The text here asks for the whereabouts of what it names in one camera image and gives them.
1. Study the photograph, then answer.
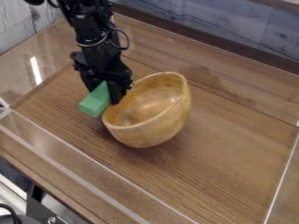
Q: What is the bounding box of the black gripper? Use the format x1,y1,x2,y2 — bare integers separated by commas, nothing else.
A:
69,40,132,104

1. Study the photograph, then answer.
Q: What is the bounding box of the clear acrylic side wall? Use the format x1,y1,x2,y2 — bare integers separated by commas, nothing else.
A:
0,108,200,224

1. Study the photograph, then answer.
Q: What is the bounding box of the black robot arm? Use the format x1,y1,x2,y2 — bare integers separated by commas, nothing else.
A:
23,0,132,104

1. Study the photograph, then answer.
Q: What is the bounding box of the green rectangular stick block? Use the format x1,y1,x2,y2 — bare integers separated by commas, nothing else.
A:
78,81,110,117

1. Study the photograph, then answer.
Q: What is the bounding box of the wooden bowl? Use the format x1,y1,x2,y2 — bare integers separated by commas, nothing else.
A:
101,72,192,148

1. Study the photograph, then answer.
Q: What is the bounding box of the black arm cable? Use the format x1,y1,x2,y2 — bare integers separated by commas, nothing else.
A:
106,27,130,51

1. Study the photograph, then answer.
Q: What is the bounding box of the black table leg clamp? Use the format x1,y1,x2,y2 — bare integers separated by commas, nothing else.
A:
0,186,70,224

